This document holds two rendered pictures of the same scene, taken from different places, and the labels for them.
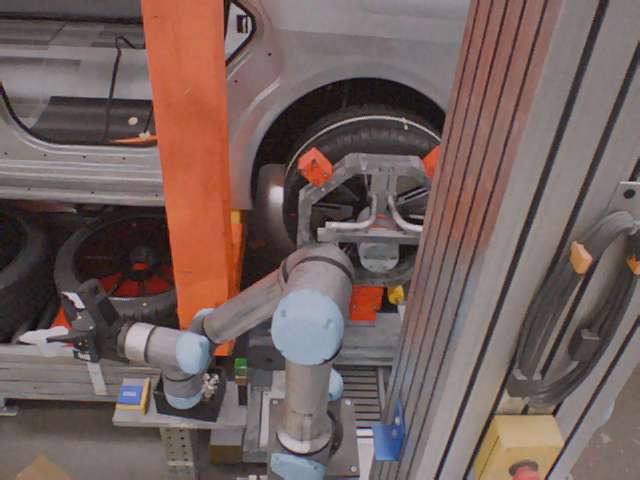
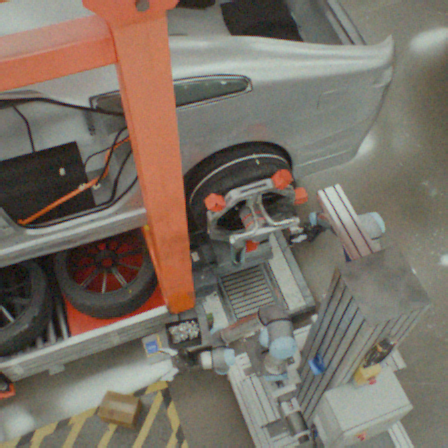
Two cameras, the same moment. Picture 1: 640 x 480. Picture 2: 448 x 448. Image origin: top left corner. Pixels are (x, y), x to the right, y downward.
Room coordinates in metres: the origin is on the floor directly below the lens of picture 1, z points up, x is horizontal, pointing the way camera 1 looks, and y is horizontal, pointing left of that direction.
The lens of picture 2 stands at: (-0.06, 0.51, 4.02)
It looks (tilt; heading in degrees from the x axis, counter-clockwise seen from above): 60 degrees down; 344
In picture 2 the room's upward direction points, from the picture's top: straight up
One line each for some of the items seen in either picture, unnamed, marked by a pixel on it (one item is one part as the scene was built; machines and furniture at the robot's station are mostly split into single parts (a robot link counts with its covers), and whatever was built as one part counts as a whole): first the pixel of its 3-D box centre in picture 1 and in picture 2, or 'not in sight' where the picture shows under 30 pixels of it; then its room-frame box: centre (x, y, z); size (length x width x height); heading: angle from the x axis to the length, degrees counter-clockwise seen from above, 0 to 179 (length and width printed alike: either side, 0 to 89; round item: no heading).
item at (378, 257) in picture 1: (377, 238); (255, 222); (1.61, -0.18, 0.85); 0.21 x 0.14 x 0.14; 4
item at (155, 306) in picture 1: (141, 275); (108, 265); (1.81, 0.75, 0.39); 0.66 x 0.66 x 0.24
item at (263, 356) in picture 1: (271, 330); (196, 269); (1.68, 0.19, 0.26); 0.42 x 0.18 x 0.35; 4
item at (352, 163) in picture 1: (375, 225); (250, 212); (1.68, -0.17, 0.85); 0.54 x 0.07 x 0.54; 94
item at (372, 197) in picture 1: (354, 202); (243, 218); (1.55, -0.08, 1.03); 0.19 x 0.18 x 0.11; 4
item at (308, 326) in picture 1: (307, 386); (277, 353); (0.72, 0.01, 1.19); 0.15 x 0.12 x 0.55; 171
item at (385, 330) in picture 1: (357, 297); (238, 231); (1.85, -0.16, 0.32); 0.40 x 0.30 x 0.28; 94
